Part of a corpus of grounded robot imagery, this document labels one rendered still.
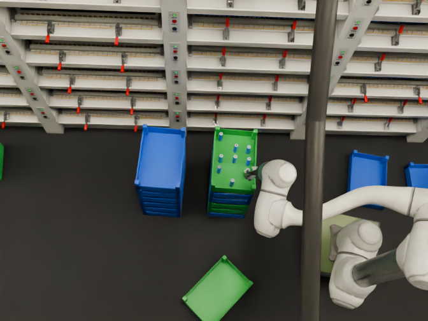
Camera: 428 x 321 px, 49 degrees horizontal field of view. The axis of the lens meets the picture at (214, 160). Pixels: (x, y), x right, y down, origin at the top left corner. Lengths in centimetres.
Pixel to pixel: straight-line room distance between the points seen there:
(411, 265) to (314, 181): 104
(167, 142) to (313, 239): 169
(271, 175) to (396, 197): 43
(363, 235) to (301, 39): 88
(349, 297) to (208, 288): 73
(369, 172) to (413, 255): 127
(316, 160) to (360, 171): 221
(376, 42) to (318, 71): 153
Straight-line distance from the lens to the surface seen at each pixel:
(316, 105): 58
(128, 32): 197
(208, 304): 243
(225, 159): 220
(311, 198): 58
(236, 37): 196
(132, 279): 246
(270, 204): 172
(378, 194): 169
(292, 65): 215
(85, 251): 253
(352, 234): 215
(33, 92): 242
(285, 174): 169
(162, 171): 218
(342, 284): 208
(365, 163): 282
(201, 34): 195
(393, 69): 229
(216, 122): 257
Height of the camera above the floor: 242
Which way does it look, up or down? 67 degrees down
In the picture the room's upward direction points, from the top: 8 degrees clockwise
